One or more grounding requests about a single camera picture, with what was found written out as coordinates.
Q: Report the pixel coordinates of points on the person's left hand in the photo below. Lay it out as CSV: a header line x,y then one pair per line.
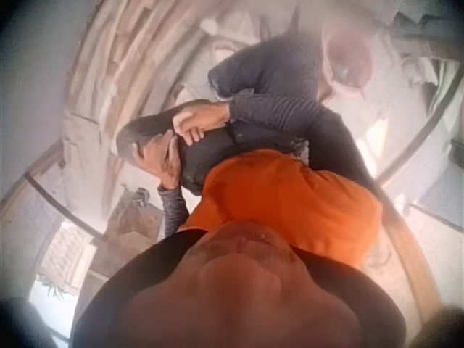
x,y
152,159

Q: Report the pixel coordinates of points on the person's right hand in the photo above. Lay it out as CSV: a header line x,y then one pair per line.
x,y
208,116

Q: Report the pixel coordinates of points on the black cloth bag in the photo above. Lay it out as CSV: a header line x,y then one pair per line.
x,y
214,156

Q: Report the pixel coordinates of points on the brown wooden block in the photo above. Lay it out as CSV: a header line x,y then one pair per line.
x,y
136,221

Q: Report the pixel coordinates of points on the person's legs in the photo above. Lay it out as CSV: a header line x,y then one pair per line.
x,y
268,69

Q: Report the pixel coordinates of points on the stack of wooden planks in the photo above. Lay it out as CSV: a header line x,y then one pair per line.
x,y
119,61

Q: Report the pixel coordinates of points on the black curved pipe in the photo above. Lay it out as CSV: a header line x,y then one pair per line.
x,y
417,134
61,203

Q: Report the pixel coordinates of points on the red plastic bucket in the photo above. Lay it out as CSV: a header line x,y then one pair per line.
x,y
349,58

